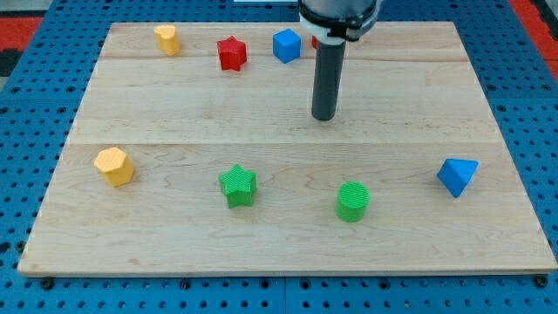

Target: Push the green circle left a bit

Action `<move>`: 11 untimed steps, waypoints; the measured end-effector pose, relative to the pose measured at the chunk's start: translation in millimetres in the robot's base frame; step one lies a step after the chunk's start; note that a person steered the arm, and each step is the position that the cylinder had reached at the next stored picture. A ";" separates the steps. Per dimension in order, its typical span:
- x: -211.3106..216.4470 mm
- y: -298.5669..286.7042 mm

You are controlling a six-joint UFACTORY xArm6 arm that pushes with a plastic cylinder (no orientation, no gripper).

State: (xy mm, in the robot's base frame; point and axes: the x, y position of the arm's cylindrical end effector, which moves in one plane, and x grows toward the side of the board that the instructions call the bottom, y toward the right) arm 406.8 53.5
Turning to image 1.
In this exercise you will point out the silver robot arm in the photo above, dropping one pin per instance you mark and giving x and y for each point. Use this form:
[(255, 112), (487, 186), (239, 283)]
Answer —
[(333, 22)]

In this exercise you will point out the green star block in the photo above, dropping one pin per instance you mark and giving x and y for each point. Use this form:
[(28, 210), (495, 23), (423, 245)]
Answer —
[(238, 186)]

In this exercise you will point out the light wooden board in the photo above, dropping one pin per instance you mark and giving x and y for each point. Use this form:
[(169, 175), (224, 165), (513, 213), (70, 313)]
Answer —
[(409, 100)]

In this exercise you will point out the green cylinder block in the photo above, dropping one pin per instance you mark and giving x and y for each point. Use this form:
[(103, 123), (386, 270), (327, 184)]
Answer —
[(352, 201)]

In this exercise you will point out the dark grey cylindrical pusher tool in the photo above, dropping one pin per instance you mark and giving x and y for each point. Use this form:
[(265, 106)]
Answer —
[(327, 78)]

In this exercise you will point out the red star block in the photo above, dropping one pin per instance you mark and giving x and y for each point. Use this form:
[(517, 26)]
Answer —
[(232, 53)]

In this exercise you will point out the blue cube block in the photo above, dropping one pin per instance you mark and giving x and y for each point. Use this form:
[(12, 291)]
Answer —
[(286, 45)]

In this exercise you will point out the yellow hexagon block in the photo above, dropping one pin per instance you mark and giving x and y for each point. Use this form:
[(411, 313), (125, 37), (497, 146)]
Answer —
[(115, 166)]

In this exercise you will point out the blue triangle block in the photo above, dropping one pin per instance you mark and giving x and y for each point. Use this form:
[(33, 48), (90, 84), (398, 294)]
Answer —
[(455, 174)]

